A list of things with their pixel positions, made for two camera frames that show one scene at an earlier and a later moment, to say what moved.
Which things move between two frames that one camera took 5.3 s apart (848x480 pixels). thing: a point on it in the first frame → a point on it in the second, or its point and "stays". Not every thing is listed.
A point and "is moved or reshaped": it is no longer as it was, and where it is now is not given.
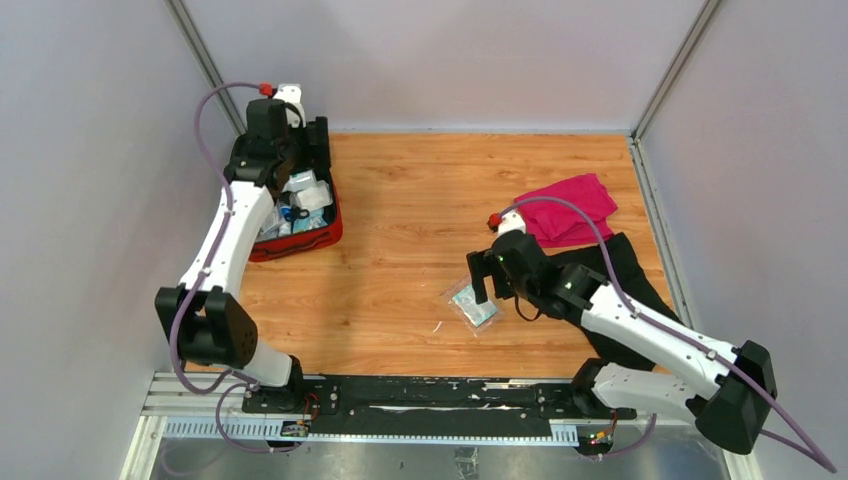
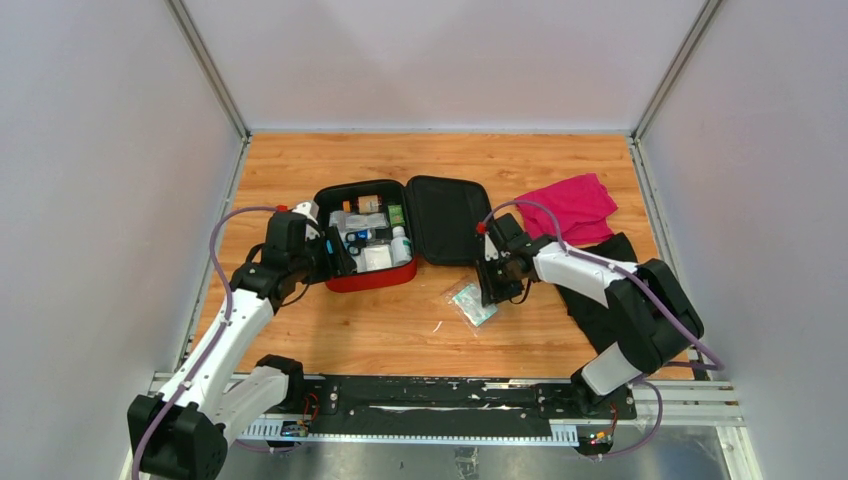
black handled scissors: x=296 y=214 is moved or reshaped
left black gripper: x=314 y=156 → x=338 y=262
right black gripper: x=482 y=263 stays
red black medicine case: x=304 y=214 → x=386 y=225
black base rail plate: x=426 y=405 stays
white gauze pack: x=315 y=197 → x=376 y=257
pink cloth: x=554 y=224 stays
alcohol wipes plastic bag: x=273 y=225 is moved or reshaped
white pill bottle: x=299 y=181 → x=401 y=247
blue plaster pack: x=315 y=219 is moved or reshaped
